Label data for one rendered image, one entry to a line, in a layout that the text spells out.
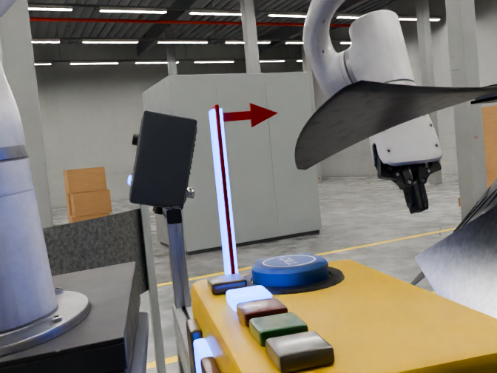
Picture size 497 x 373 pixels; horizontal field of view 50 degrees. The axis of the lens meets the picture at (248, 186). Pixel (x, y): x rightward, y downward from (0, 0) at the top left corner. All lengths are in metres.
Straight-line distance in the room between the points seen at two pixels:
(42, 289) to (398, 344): 0.49
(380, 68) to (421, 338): 0.73
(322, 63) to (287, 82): 6.42
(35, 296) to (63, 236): 1.60
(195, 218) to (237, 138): 1.17
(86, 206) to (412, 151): 7.82
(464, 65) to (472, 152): 1.03
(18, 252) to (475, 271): 0.48
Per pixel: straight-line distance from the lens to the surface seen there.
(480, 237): 0.62
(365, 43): 0.92
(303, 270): 0.26
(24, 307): 0.62
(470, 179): 6.93
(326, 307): 0.23
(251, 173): 6.97
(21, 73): 4.74
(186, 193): 1.11
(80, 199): 8.50
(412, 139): 0.87
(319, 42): 0.92
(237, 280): 0.27
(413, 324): 0.21
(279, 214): 7.17
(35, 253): 0.62
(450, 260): 0.62
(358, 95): 0.49
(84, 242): 2.28
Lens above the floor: 1.14
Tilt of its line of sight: 3 degrees down
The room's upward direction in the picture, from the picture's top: 6 degrees counter-clockwise
